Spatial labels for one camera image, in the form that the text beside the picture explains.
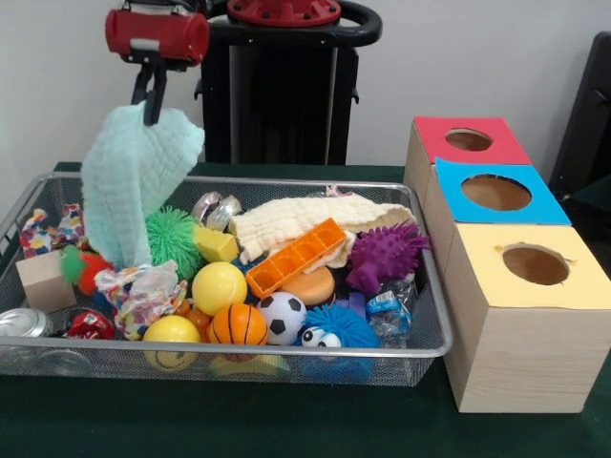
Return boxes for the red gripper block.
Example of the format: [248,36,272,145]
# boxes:
[104,7,212,128]

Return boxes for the mint green muslin cloth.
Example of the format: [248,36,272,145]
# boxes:
[80,104,205,268]

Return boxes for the cream muslin cloth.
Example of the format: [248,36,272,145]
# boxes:
[228,191,417,274]

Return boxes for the orange plastic toy block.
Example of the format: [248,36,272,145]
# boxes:
[244,218,348,298]

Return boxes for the clear mesh bin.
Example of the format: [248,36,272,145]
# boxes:
[0,171,454,387]

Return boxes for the wooden box with three holes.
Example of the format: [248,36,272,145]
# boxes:
[404,115,611,414]

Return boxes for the yellow tennis ball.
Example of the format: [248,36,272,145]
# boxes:
[192,260,248,317]

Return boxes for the plain wooden cube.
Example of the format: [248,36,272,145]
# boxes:
[15,251,77,315]

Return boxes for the yellow smiley ball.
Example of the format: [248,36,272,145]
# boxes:
[142,314,201,371]

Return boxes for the orange toy basketball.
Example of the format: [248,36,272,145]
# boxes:
[207,303,269,362]

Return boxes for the black and white soccer ball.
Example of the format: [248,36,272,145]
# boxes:
[257,291,307,345]

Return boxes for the silver drink can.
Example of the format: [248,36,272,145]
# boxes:
[0,307,54,338]

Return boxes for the purple spiky ball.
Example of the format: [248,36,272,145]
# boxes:
[344,219,432,293]

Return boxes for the blue fuzzy ball with eyes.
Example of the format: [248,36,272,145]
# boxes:
[293,303,383,382]

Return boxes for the dark green tablecloth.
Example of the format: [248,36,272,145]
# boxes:
[0,161,611,458]

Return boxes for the black stand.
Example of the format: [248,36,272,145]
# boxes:
[548,31,611,201]

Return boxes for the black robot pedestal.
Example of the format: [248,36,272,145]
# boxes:
[200,0,383,166]

